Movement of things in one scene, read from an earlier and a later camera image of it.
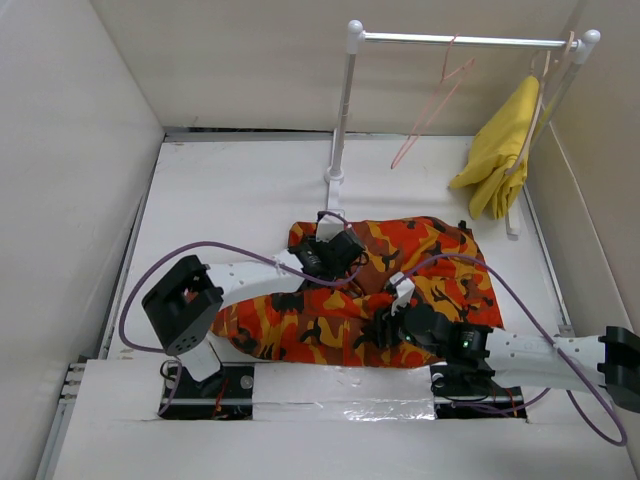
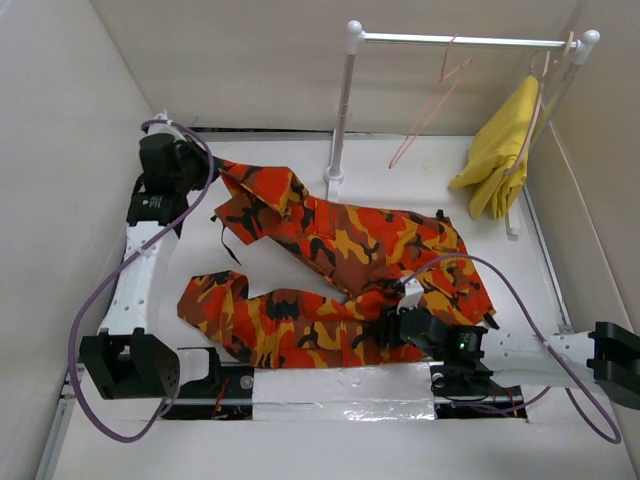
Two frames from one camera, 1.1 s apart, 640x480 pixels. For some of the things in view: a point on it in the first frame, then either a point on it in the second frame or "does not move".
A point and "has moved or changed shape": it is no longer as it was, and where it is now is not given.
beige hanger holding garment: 541,62 does not move
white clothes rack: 356,38 does not move
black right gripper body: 396,329 does not move
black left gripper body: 313,244 -> 195,174
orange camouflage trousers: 330,323 has moved or changed shape
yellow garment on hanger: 497,179 does not move
